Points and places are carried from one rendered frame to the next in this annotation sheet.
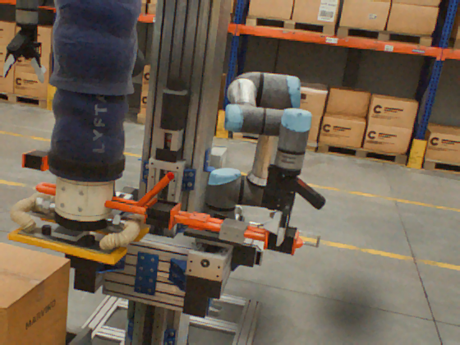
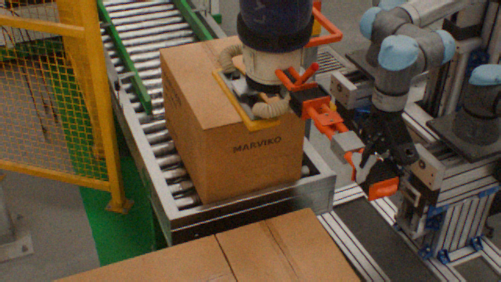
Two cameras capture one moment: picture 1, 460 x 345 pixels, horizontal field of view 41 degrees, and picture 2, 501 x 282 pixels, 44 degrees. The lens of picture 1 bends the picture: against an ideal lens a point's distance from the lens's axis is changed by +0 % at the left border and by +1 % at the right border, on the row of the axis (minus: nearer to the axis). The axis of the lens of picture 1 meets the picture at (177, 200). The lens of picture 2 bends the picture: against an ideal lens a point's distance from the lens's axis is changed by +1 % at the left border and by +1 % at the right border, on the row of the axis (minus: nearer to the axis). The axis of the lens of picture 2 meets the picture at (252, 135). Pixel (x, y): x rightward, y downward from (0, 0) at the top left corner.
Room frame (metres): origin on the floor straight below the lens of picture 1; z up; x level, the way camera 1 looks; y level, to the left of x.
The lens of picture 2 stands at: (0.65, -0.97, 2.23)
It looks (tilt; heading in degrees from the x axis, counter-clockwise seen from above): 37 degrees down; 51
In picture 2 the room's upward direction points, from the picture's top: 1 degrees clockwise
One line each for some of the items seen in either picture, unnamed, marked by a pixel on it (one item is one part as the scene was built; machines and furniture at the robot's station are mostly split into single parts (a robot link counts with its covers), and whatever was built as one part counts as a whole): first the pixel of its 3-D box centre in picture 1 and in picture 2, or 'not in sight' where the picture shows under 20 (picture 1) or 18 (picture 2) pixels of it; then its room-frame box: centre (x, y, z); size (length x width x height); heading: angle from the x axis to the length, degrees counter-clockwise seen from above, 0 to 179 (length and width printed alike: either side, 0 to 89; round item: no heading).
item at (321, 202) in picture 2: not in sight; (255, 218); (1.75, 0.38, 0.48); 0.70 x 0.03 x 0.15; 165
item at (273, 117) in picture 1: (283, 124); (422, 48); (1.68, -0.27, 1.57); 0.11 x 0.11 x 0.08; 88
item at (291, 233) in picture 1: (281, 240); (374, 178); (1.56, -0.30, 1.27); 0.08 x 0.07 x 0.05; 75
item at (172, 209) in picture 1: (162, 213); (309, 100); (1.66, 0.04, 1.27); 0.10 x 0.08 x 0.06; 165
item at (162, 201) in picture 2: not in sight; (110, 81); (1.75, 1.59, 0.50); 2.31 x 0.05 x 0.19; 75
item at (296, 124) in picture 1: (294, 131); (397, 64); (1.58, -0.29, 1.57); 0.09 x 0.08 x 0.11; 178
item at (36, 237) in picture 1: (67, 238); (243, 92); (1.63, 0.30, 1.17); 0.34 x 0.10 x 0.05; 75
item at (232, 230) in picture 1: (233, 230); (347, 147); (1.60, -0.17, 1.26); 0.07 x 0.07 x 0.04; 75
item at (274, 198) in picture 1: (281, 188); (382, 124); (1.58, -0.28, 1.41); 0.09 x 0.08 x 0.12; 75
